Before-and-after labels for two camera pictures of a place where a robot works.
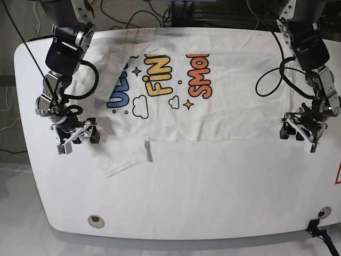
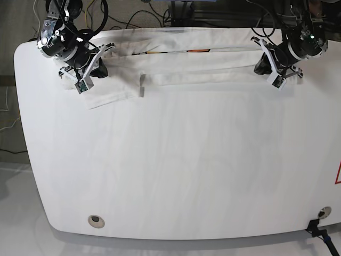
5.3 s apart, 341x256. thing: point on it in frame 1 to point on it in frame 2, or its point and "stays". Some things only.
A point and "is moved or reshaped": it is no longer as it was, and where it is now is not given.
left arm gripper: x=311 y=126 to x=279 y=62
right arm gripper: x=69 y=130 to x=86 y=62
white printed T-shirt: x=136 y=87 is moved or reshaped
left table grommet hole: x=96 y=221 stays
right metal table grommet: x=324 y=212 stays
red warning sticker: x=338 y=180 stays
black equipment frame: x=182 y=14 stays
